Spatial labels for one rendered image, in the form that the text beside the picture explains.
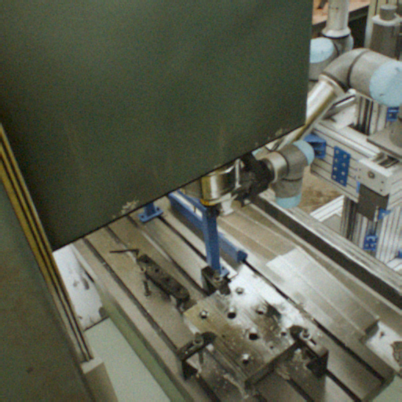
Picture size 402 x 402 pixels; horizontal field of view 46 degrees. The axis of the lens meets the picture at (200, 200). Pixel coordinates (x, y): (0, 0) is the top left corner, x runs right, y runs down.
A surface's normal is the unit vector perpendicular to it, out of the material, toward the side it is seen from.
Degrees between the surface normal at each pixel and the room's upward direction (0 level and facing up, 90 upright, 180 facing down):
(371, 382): 0
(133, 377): 0
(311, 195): 0
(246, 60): 90
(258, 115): 90
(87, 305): 24
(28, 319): 90
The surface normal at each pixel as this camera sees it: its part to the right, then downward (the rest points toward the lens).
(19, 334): 0.58, 0.47
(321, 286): 0.00, -0.70
